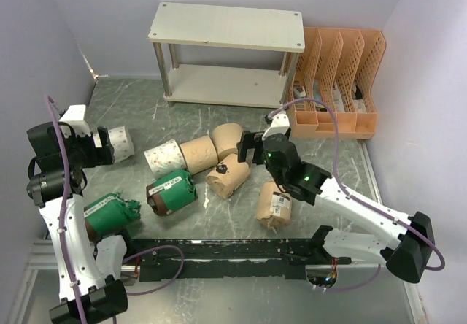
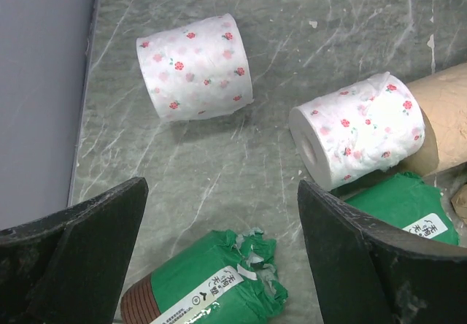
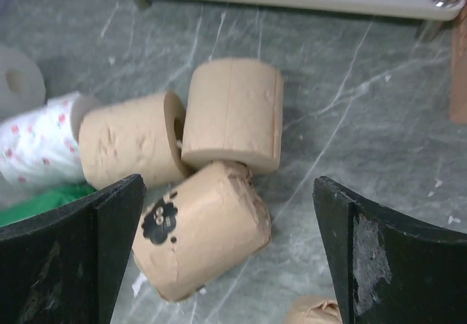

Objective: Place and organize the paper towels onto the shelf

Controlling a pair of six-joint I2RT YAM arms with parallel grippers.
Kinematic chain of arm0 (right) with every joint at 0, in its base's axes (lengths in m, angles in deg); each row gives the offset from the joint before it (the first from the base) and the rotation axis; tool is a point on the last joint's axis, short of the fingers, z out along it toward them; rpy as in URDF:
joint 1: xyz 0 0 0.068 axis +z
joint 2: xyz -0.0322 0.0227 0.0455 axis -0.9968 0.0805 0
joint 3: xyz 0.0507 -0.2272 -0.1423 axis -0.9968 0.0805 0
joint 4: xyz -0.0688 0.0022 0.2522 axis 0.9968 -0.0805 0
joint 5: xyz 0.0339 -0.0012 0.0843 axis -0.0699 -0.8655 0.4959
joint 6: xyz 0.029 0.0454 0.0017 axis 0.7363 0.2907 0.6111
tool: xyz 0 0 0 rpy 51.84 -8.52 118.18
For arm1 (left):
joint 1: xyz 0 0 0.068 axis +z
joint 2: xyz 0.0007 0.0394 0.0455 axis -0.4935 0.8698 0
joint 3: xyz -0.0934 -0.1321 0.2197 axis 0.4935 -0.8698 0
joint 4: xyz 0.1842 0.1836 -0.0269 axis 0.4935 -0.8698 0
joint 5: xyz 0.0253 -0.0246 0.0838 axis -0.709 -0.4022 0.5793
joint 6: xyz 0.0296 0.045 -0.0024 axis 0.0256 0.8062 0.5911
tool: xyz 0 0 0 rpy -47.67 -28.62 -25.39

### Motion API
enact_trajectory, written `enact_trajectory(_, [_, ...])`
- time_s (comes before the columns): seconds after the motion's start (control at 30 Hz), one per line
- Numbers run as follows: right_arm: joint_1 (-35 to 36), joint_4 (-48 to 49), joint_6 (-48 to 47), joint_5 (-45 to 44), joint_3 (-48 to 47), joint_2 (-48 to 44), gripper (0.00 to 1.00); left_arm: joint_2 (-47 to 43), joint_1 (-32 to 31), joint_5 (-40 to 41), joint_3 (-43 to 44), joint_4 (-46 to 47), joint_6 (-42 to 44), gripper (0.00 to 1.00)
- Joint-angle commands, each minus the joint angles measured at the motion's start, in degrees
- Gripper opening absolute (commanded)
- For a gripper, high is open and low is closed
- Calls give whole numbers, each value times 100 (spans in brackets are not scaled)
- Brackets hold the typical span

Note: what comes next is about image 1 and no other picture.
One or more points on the tan roll with black mark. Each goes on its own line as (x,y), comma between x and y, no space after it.
(228,175)

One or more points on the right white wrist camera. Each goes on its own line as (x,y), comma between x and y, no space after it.
(280,125)

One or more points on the tan roll with label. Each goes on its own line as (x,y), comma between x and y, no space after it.
(274,207)

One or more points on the green roll with brown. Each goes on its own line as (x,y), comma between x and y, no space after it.
(171,193)

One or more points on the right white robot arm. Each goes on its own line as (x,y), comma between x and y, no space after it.
(407,240)

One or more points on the green torn roll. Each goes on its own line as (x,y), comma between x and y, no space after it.
(109,214)

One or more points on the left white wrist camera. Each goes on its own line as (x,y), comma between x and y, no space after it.
(74,118)

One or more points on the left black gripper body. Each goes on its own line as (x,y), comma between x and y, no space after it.
(82,150)

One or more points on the white two-tier shelf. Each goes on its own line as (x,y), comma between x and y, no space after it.
(241,28)

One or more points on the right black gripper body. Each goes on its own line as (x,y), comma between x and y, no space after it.
(252,139)

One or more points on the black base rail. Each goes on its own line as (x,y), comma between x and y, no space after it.
(232,258)

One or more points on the tan paper roll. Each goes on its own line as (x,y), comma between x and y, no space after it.
(199,154)
(225,138)

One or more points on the tan paper roll back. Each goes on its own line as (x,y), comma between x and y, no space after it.
(225,138)

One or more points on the white dotted paper roll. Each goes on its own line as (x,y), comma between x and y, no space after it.
(121,142)

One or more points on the tan paper roll left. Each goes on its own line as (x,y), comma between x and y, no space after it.
(199,154)

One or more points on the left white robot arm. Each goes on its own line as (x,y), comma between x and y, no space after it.
(91,290)

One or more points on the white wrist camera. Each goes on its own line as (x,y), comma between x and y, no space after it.
(74,118)
(280,125)

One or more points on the orange plastic file organizer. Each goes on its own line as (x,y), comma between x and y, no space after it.
(336,72)

